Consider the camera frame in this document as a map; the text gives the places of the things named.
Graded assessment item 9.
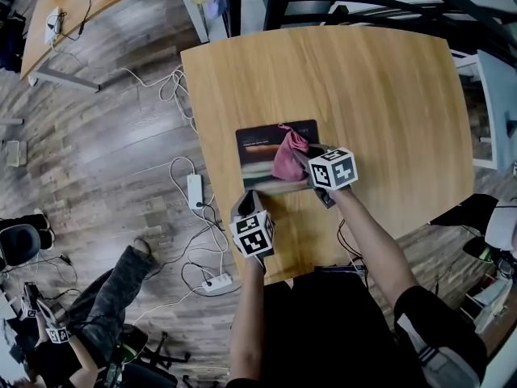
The pink cloth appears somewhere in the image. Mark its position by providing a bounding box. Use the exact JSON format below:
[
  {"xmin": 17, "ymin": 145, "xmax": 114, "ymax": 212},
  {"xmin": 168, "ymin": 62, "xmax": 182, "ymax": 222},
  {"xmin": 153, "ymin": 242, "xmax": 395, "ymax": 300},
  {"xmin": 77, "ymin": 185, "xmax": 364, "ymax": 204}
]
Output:
[{"xmin": 271, "ymin": 123, "xmax": 311, "ymax": 182}]

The person's left forearm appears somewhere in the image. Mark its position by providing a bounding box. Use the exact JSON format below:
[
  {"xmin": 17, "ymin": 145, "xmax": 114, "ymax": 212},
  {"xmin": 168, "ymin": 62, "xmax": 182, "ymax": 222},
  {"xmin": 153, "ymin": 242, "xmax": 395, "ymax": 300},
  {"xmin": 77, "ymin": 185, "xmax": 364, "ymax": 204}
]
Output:
[{"xmin": 229, "ymin": 255, "xmax": 267, "ymax": 383}]

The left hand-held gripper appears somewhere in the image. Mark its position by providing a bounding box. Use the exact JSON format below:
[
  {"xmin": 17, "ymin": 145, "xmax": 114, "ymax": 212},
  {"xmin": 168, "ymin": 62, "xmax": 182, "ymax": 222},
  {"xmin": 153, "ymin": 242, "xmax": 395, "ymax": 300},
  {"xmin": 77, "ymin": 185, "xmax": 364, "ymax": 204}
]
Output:
[{"xmin": 229, "ymin": 190, "xmax": 277, "ymax": 259}]

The slim white power strip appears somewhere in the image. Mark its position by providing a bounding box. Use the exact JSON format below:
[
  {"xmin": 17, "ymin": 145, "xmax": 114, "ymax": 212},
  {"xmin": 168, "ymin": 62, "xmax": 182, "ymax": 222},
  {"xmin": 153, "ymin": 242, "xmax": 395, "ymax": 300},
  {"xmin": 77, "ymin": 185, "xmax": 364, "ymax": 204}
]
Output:
[{"xmin": 187, "ymin": 174, "xmax": 205, "ymax": 211}]

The dark printed mat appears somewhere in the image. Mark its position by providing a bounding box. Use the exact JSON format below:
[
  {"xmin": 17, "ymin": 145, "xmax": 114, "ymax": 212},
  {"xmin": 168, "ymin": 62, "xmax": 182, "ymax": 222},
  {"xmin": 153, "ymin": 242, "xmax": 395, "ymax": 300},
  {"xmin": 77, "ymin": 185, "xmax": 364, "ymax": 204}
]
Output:
[{"xmin": 235, "ymin": 119, "xmax": 320, "ymax": 196}]

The person's right forearm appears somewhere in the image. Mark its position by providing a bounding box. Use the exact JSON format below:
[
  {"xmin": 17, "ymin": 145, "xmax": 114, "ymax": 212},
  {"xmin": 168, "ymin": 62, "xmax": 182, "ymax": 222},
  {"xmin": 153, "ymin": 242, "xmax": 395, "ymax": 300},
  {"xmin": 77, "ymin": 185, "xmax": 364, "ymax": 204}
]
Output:
[{"xmin": 333, "ymin": 188, "xmax": 419, "ymax": 310}]

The person's black clothing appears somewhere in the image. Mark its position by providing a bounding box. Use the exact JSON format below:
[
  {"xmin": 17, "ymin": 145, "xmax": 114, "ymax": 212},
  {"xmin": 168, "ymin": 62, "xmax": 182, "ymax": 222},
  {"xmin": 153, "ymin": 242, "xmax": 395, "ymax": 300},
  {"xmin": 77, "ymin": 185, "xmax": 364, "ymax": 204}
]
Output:
[{"xmin": 225, "ymin": 271, "xmax": 488, "ymax": 388}]

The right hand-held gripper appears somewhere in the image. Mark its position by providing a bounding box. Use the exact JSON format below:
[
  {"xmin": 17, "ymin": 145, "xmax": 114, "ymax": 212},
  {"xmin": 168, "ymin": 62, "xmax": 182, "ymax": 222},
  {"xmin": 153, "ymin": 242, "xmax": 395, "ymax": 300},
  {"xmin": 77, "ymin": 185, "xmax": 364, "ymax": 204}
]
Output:
[{"xmin": 294, "ymin": 144, "xmax": 360, "ymax": 210}]

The black office chair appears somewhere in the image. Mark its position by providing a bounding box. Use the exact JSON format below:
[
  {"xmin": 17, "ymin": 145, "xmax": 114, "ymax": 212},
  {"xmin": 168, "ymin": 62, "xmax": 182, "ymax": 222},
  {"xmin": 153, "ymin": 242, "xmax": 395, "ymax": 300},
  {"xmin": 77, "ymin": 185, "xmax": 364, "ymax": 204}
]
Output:
[{"xmin": 96, "ymin": 329, "xmax": 191, "ymax": 388}]

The black green device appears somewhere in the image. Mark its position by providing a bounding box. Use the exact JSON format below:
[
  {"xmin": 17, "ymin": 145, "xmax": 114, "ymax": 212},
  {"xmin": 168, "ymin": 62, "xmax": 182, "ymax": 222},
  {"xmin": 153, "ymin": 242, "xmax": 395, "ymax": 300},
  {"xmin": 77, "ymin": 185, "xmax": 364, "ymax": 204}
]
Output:
[{"xmin": 119, "ymin": 325, "xmax": 149, "ymax": 363}]

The tangled white cable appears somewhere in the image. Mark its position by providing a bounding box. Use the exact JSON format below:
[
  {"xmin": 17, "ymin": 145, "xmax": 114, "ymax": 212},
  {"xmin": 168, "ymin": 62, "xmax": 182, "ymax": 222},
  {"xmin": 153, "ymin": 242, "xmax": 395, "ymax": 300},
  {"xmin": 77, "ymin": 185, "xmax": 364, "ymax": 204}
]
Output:
[{"xmin": 120, "ymin": 65, "xmax": 199, "ymax": 133}]

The white charger block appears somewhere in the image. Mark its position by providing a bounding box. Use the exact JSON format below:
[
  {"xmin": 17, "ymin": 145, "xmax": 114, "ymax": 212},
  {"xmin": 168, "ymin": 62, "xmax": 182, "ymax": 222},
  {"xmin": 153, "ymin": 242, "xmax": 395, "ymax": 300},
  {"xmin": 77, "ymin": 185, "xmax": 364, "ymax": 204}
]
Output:
[{"xmin": 43, "ymin": 6, "xmax": 61, "ymax": 44}]

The black flat box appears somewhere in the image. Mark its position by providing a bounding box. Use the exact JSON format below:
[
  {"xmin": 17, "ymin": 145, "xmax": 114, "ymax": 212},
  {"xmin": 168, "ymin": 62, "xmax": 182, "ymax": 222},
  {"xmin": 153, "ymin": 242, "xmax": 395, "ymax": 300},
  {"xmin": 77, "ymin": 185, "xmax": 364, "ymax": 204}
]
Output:
[{"xmin": 314, "ymin": 265, "xmax": 364, "ymax": 276}]

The small white floor box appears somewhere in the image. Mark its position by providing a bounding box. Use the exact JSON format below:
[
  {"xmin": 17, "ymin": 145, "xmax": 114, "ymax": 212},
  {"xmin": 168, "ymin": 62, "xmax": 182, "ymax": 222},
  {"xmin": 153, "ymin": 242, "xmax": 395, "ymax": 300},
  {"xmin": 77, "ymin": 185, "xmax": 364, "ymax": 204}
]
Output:
[{"xmin": 6, "ymin": 139, "xmax": 28, "ymax": 168}]

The grey black rounded device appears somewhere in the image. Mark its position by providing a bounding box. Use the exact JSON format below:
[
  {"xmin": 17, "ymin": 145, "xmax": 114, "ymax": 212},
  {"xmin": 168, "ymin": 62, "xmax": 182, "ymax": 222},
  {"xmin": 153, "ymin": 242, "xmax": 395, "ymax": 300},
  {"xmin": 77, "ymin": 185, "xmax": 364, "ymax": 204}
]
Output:
[{"xmin": 0, "ymin": 224, "xmax": 41, "ymax": 267}]

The white multi-socket power strip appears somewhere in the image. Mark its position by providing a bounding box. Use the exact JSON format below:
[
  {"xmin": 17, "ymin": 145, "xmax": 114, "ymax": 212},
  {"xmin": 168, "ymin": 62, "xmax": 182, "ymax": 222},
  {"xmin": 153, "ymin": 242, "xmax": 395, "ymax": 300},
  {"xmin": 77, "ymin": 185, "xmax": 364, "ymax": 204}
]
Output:
[{"xmin": 200, "ymin": 272, "xmax": 234, "ymax": 294}]

